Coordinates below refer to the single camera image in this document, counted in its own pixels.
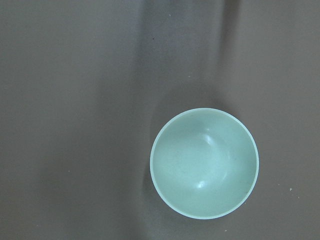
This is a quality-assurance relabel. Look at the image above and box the green bowl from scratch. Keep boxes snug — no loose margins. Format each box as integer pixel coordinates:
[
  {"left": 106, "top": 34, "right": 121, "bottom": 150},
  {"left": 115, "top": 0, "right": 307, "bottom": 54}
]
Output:
[{"left": 149, "top": 108, "right": 259, "bottom": 220}]

